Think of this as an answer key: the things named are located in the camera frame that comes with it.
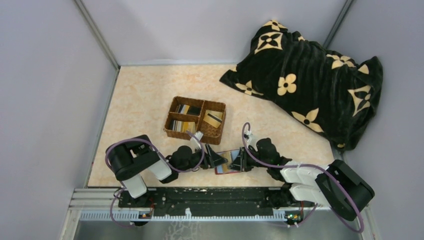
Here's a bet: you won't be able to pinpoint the red leather card holder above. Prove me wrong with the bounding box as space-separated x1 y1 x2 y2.
214 149 240 175

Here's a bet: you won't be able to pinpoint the brown wicker basket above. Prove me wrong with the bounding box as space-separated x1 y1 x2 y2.
163 96 227 145

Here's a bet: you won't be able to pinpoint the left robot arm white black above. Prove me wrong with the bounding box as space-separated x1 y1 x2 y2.
105 132 228 198

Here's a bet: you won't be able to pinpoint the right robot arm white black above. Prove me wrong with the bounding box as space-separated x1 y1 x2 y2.
230 134 375 221

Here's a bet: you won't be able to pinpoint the cards in lower compartment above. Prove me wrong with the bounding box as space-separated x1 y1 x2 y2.
168 120 184 132

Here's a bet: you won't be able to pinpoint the cards in compartment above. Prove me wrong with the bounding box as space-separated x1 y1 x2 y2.
168 120 184 132
176 104 201 116

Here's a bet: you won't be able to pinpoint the cards in upper compartment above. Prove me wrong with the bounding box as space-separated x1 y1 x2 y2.
176 104 201 116

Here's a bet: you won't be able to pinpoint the black floral blanket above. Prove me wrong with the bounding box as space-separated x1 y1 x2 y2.
220 19 384 151

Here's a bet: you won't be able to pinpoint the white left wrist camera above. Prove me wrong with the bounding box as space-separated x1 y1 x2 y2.
189 131 204 143

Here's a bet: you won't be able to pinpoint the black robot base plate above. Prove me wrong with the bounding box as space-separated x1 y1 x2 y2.
113 187 314 217

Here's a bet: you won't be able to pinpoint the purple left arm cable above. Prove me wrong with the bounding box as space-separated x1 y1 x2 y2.
104 130 206 229

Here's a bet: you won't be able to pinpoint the aluminium frame rail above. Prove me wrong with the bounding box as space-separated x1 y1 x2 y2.
69 187 315 222

